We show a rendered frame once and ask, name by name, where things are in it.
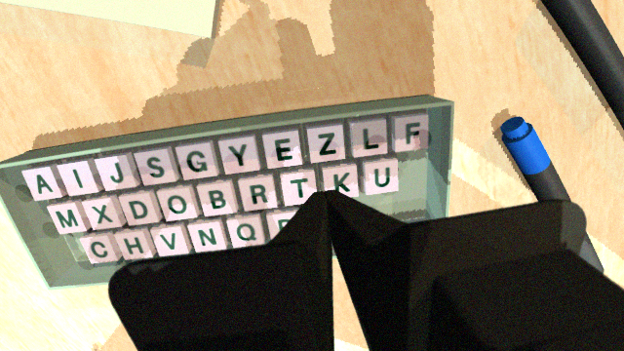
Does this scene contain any black cylinder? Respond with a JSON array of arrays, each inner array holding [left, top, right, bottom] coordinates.
[[501, 116, 605, 273], [541, 0, 624, 130]]

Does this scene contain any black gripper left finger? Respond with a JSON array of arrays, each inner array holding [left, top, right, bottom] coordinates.
[[107, 191, 334, 351]]

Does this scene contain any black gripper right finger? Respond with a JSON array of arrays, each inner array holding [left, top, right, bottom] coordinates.
[[324, 189, 587, 351]]

